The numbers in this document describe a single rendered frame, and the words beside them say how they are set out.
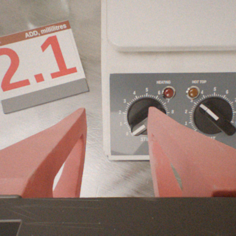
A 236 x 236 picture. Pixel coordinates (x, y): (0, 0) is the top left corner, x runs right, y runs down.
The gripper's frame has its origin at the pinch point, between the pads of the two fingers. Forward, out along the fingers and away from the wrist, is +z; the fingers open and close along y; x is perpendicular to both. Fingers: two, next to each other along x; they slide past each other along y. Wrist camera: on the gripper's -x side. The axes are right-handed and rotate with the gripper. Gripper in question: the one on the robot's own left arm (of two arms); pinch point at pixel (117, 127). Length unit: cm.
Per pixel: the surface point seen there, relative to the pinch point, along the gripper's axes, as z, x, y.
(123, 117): 7.4, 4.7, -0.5
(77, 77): 14.2, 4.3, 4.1
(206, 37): 8.6, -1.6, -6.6
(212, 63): 9.1, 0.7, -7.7
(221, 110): 7.4, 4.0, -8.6
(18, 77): 13.1, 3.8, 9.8
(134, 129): 5.7, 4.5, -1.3
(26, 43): 13.9, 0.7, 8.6
